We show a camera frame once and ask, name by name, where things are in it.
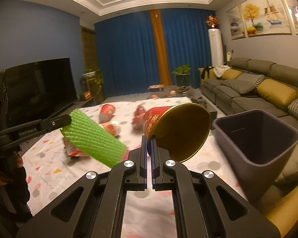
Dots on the black flat television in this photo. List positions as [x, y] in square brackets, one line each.
[39, 90]

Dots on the grey tv cabinet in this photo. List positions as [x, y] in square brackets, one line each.
[78, 104]

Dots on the red foil wrapper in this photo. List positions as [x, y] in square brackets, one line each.
[138, 117]

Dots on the red white plastic bag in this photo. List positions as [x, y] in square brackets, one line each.
[71, 150]

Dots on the red gold paper cup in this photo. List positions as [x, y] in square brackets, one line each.
[181, 129]

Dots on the far patterned cushion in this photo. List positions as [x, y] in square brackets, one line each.
[252, 78]

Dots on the far mustard cushion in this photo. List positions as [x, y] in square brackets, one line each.
[231, 74]

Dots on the dark grey trash bin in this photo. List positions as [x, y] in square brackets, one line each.
[257, 145]

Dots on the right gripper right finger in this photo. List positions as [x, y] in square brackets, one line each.
[205, 205]

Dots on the near beige cushion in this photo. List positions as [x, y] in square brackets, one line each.
[290, 172]

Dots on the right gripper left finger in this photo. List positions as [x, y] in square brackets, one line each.
[94, 205]

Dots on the sailboat tree painting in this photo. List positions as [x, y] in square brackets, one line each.
[265, 17]

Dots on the orange centre curtain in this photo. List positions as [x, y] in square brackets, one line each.
[158, 32]

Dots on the white cloth on sofa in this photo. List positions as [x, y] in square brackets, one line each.
[219, 70]

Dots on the small red paper cup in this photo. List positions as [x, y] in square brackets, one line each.
[106, 113]

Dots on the green foam net sleeve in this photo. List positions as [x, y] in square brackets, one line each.
[93, 140]

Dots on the left landscape painting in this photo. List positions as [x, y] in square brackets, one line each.
[236, 24]

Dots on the white orange paper cup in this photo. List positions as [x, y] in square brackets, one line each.
[112, 127]

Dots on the green potted floor plant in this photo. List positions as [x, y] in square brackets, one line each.
[182, 75]

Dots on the white standing air conditioner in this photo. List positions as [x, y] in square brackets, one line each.
[216, 47]

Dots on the blue window curtains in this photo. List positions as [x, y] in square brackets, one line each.
[126, 48]

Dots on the dark coffee table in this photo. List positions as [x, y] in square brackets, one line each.
[171, 91]

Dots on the potted plant on stand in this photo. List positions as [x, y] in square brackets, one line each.
[92, 81]

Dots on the grey sectional sofa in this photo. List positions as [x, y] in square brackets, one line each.
[231, 102]

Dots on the large mustard cushion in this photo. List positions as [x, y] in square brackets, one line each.
[279, 94]

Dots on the grey sofa cushion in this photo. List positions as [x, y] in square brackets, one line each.
[240, 86]

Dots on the red flower decoration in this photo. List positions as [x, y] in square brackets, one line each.
[212, 21]

